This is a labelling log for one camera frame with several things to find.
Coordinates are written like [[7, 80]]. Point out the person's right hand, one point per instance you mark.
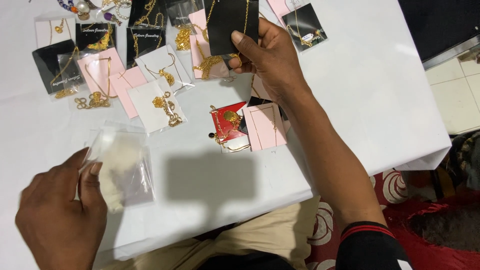
[[275, 63]]

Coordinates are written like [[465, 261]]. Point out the person's left hand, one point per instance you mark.
[[56, 217]]

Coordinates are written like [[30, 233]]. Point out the plain black jewelry card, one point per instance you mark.
[[225, 26]]

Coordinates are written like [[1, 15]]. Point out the clear plastic bag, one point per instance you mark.
[[125, 168]]

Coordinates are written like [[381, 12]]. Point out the pink card in clear bag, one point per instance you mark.
[[279, 7]]

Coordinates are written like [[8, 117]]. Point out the red card with gold pendant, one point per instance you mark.
[[225, 120]]

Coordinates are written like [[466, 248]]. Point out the white card with gold bangle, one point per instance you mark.
[[236, 146]]

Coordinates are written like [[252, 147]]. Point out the black card in clear bag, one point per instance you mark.
[[182, 11]]

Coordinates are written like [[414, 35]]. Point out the white card with leaf pendant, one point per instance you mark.
[[161, 65]]

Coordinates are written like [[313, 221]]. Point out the clear bag with gold links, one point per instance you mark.
[[92, 101]]

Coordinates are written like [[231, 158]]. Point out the plain pink jewelry card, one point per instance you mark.
[[125, 88]]

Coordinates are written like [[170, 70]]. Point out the pink card with gold hoop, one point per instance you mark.
[[99, 69]]

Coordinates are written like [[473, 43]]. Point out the black mat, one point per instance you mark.
[[438, 26]]

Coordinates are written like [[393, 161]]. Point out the person's beige trousers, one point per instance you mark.
[[262, 232]]

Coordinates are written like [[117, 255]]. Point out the purple bead pendant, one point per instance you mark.
[[109, 17]]

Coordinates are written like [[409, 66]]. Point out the black card with colourful pendant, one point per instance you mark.
[[95, 37]]

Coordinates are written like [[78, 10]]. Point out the black sleeve with red stripes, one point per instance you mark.
[[369, 247]]

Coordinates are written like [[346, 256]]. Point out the dark patterned fabric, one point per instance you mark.
[[467, 161]]

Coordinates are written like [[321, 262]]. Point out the red floral patterned cloth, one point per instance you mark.
[[431, 240]]

